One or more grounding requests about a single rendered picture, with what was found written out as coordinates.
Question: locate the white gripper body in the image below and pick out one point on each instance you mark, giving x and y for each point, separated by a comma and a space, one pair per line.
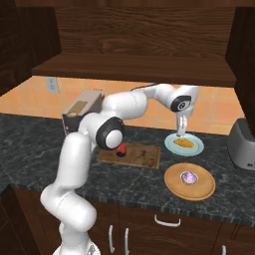
181, 123

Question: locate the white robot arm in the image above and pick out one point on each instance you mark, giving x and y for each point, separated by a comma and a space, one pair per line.
74, 156

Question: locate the golden croissant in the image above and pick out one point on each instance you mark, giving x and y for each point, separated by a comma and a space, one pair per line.
184, 143

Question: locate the brown wooden cutting board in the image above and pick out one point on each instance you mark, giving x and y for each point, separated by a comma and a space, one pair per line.
142, 155

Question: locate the dark wooden cabinet door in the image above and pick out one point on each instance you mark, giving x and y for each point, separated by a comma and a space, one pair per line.
244, 56
23, 43

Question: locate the light blue plate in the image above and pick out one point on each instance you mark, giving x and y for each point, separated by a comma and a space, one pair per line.
196, 146

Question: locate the grey toaster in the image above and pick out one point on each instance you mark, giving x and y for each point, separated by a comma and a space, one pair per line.
242, 146

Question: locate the round wooden plate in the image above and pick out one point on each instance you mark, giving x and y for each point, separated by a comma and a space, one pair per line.
202, 186

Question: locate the red and black round object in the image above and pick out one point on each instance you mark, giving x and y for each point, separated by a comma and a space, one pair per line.
121, 151

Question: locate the dark wooden drawer front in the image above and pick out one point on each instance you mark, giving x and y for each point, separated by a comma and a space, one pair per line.
199, 229

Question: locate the dark wooden cupboard door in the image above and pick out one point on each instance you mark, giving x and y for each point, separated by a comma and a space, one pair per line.
146, 242
103, 229

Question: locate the dark wooden wall cabinet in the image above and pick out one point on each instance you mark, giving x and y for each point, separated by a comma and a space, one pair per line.
139, 40

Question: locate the white wall outlet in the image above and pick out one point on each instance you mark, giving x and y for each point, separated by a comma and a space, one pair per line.
52, 85

